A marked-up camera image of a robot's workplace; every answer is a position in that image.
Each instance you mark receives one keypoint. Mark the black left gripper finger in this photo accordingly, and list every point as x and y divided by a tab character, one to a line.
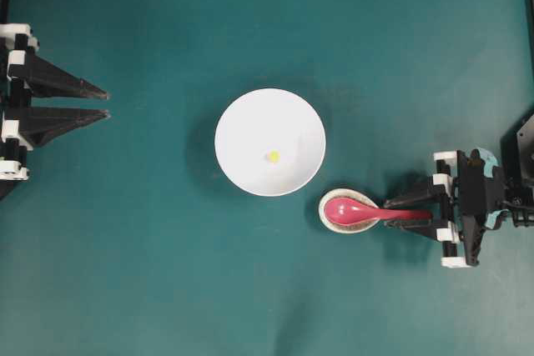
46	80
39	126

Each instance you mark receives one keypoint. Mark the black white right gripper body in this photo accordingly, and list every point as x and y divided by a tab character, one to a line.
476	184

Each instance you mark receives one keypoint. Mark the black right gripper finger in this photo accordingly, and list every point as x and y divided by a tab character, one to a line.
439	230
419	193

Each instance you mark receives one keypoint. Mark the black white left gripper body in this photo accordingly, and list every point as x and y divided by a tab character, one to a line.
16	41

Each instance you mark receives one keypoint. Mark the yellow hexagonal prism block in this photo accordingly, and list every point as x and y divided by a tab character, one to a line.
273	157

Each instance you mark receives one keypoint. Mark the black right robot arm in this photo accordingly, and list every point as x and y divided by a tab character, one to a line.
518	202

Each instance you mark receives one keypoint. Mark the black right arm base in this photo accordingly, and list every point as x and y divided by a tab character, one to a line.
517	151

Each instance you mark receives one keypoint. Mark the speckled teardrop spoon rest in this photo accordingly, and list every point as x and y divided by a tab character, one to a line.
360	225

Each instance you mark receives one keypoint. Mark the white round bowl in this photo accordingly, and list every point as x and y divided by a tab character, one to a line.
265	120

